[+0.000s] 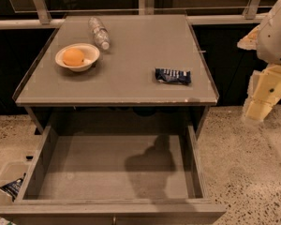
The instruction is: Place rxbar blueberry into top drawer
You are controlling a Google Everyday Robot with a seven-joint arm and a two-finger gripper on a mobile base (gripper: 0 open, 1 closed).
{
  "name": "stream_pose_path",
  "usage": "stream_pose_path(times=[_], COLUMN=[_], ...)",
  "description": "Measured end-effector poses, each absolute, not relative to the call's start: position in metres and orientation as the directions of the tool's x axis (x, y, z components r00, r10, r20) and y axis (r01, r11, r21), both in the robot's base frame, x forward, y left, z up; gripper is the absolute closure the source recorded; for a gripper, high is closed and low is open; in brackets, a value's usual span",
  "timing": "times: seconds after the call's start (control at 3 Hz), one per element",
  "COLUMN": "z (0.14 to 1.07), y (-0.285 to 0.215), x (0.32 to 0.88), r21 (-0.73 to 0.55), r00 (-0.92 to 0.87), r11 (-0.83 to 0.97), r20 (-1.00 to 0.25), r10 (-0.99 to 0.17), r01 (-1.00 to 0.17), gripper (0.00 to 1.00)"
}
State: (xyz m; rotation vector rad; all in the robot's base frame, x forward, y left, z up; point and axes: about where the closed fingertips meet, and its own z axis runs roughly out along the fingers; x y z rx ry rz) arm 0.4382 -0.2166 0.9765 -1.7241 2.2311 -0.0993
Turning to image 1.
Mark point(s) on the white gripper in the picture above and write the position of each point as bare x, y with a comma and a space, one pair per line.
273, 39

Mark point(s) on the blue rxbar blueberry wrapper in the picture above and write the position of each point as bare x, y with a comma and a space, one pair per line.
166, 75

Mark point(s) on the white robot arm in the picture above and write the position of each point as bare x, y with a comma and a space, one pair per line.
264, 89

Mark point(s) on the open grey top drawer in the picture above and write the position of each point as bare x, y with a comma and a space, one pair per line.
151, 177

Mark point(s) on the grey cabinet with top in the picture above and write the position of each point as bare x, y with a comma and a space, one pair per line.
125, 74

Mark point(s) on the clear plastic water bottle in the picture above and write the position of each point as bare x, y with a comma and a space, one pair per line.
100, 34

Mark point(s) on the white paper bowl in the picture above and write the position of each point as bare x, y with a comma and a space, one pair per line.
91, 55

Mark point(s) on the orange fruit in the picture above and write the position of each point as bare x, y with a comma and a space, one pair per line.
73, 57

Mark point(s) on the blue snack packet on floor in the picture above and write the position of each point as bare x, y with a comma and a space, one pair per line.
12, 188

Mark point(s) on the metal railing frame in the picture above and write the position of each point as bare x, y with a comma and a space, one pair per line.
30, 14

